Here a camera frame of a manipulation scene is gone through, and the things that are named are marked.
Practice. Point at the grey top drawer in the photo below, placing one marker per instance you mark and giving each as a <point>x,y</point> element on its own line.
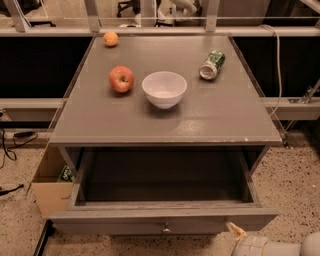
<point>135,191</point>

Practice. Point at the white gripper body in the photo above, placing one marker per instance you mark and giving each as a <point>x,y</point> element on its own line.
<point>248,247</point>

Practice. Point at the white bowl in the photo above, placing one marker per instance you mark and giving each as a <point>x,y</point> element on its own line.
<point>164,89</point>

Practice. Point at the green chip bag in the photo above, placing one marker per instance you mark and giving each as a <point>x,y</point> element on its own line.
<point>66,175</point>

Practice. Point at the orange fruit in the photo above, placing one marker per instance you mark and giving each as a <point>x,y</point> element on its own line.
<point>110,39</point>

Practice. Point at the red apple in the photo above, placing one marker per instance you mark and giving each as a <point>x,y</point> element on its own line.
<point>121,79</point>

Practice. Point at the metal drawer knob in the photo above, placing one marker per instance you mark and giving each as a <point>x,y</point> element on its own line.
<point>166,229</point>

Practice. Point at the grey wooden drawer cabinet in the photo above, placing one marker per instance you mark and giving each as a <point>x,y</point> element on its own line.
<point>226,111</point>

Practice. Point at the cardboard box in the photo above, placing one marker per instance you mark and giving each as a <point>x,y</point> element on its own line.
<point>51,193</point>

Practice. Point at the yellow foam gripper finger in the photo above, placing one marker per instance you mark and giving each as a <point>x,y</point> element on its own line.
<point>238,232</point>

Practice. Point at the green soda can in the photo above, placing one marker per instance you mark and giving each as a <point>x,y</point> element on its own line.
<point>212,65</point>

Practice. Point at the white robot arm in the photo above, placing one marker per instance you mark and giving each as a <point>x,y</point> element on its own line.
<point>310,246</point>

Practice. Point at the metal clamp bracket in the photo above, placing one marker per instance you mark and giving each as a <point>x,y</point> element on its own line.
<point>306,98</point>

